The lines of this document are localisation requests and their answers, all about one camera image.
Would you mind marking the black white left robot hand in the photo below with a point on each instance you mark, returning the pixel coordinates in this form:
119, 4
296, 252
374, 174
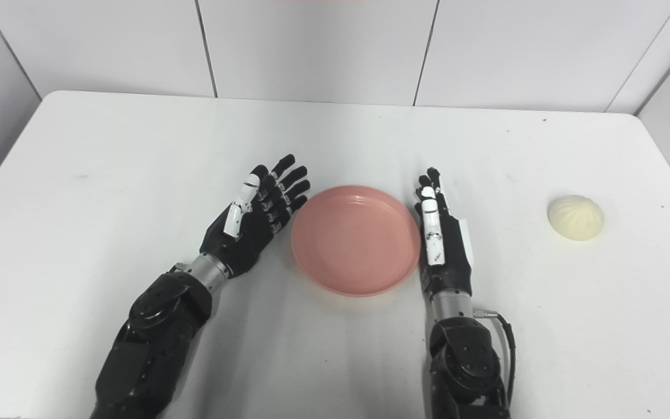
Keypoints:
242, 244

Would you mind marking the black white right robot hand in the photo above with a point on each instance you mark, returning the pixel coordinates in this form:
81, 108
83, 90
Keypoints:
451, 262

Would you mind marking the pink round plate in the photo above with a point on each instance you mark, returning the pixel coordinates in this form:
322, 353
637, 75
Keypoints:
355, 241

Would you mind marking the cream steamed bun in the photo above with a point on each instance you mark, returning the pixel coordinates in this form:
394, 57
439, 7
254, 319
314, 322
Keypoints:
576, 218

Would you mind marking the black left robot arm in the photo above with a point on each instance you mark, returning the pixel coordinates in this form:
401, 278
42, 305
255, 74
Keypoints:
149, 343

